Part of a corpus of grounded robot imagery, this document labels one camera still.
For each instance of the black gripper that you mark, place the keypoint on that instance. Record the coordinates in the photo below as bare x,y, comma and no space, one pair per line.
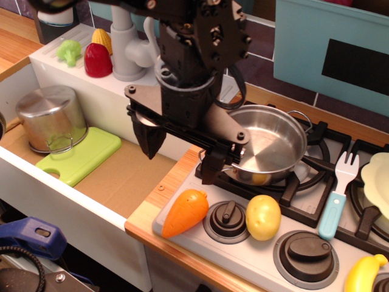
178,108

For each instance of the orange toy carrot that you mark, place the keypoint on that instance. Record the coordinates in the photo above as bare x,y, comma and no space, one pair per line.
189,209

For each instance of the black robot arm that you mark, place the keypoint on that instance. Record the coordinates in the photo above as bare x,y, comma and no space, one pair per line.
174,55

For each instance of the steel pan on stove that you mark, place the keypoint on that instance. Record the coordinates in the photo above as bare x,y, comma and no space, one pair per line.
267,143

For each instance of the upside-down steel pot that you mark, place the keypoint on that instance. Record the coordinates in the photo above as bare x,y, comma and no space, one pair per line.
52,119

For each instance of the left black stove knob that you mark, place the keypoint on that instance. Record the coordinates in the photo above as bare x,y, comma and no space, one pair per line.
225,223

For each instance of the black stove knob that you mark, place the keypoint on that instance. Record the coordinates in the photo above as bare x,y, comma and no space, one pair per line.
306,260
225,223
381,283

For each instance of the yellow toy potato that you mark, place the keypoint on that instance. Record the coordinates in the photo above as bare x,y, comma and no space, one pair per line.
263,217

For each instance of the grey toy faucet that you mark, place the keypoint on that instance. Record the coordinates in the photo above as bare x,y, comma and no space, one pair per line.
131,55

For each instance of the green cutting board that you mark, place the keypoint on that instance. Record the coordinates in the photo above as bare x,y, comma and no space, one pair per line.
74,165

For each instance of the red toy pepper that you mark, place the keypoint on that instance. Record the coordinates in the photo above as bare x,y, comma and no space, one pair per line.
97,61

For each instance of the left black burner grate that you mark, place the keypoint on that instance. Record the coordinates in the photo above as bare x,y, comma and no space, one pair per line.
302,195

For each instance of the black burner grate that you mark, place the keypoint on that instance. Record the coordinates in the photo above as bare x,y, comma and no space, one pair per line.
362,225
302,195

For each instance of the yellow toy corn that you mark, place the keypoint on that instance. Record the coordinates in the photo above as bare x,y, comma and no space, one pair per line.
100,36

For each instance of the green toy broccoli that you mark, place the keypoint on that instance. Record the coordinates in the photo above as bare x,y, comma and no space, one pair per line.
69,51

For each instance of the teal cabinet left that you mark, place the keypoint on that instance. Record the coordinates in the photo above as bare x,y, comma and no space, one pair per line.
102,17

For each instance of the teal cabinet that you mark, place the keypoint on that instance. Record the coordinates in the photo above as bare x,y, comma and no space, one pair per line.
102,17
334,50

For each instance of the middle black stove knob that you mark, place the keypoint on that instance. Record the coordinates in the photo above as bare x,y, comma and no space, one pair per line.
306,260

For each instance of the white blue toy fork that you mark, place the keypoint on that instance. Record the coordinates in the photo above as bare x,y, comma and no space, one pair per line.
346,170

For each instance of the blue clamp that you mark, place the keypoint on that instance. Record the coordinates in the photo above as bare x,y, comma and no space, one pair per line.
35,235

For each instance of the white bottle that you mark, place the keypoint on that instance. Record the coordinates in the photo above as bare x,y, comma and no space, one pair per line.
60,19

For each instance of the right black burner grate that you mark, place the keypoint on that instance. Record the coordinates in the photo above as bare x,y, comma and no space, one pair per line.
362,225

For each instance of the teal cabinet right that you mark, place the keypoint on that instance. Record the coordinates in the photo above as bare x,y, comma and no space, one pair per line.
334,50

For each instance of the pale green plate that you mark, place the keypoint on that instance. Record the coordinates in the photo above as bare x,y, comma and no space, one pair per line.
375,178

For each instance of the yellow toy banana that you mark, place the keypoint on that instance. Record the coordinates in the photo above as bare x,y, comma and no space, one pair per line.
362,275

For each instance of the right black stove knob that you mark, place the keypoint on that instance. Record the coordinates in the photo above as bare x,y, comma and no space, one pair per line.
381,283

